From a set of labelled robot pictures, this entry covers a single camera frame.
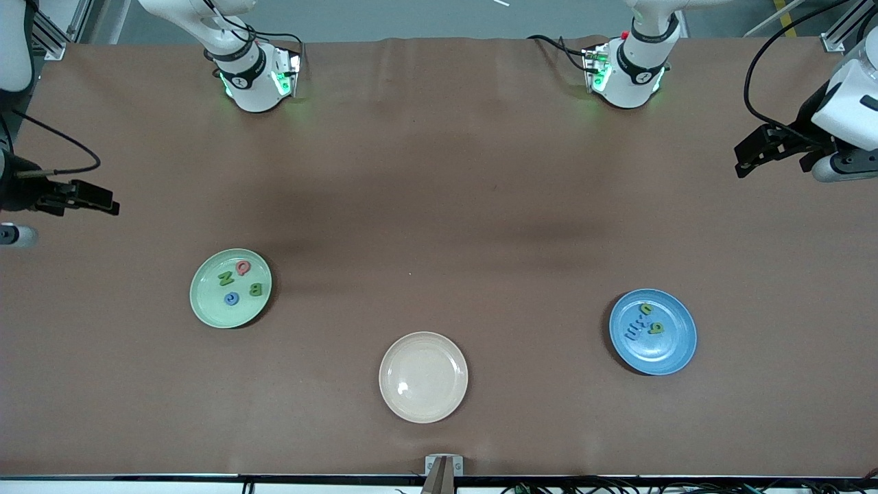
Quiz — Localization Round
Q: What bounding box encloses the green plate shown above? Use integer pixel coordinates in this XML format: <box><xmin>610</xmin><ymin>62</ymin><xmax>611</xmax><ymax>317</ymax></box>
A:
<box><xmin>189</xmin><ymin>248</ymin><xmax>273</xmax><ymax>329</ymax></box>

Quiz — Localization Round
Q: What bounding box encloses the brown table cloth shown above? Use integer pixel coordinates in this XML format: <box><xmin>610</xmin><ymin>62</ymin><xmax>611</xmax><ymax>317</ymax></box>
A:
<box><xmin>0</xmin><ymin>36</ymin><xmax>878</xmax><ymax>478</ymax></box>

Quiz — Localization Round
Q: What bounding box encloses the blue plate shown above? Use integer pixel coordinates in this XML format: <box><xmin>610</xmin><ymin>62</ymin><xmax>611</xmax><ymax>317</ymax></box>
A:
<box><xmin>609</xmin><ymin>288</ymin><xmax>698</xmax><ymax>376</ymax></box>

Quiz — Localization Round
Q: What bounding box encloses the beige plate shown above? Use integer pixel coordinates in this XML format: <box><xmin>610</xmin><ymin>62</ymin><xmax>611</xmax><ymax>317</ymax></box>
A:
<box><xmin>379</xmin><ymin>331</ymin><xmax>469</xmax><ymax>424</ymax></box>

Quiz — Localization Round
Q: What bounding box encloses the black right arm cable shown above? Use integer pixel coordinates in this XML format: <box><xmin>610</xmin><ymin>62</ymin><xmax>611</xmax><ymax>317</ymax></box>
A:
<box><xmin>0</xmin><ymin>108</ymin><xmax>102</xmax><ymax>179</ymax></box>

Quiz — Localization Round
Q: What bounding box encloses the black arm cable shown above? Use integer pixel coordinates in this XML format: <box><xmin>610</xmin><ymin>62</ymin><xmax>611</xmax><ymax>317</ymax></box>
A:
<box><xmin>744</xmin><ymin>0</ymin><xmax>858</xmax><ymax>145</ymax></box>
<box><xmin>0</xmin><ymin>108</ymin><xmax>102</xmax><ymax>179</ymax></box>

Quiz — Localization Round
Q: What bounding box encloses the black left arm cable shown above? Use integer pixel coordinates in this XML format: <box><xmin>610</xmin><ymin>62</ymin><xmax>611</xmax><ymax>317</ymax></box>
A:
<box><xmin>744</xmin><ymin>0</ymin><xmax>858</xmax><ymax>145</ymax></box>

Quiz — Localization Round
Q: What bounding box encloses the grey metal bracket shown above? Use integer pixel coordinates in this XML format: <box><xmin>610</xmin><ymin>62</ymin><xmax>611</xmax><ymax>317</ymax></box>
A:
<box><xmin>424</xmin><ymin>454</ymin><xmax>464</xmax><ymax>477</ymax></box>

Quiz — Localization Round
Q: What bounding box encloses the brown camera post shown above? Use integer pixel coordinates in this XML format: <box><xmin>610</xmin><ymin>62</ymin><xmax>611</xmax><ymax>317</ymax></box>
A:
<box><xmin>420</xmin><ymin>458</ymin><xmax>456</xmax><ymax>494</ymax></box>

